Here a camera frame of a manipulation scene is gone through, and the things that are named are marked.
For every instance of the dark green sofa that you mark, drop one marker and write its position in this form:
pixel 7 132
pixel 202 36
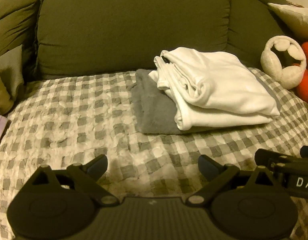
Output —
pixel 62 38

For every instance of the folded grey garment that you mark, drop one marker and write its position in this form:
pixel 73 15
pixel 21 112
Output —
pixel 154 104

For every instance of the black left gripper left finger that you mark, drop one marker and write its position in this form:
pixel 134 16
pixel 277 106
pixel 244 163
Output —
pixel 85 179

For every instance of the cream square pillow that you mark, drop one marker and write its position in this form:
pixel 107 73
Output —
pixel 296 18

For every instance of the white fluffy earmuffs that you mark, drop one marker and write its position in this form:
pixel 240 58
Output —
pixel 284 60

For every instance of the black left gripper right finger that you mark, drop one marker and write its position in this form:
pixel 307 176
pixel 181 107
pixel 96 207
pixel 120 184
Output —
pixel 218 177

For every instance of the white bear print t-shirt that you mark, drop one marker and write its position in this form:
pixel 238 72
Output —
pixel 184 74

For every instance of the grey white checkered blanket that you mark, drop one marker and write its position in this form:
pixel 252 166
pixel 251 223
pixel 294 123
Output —
pixel 75 119

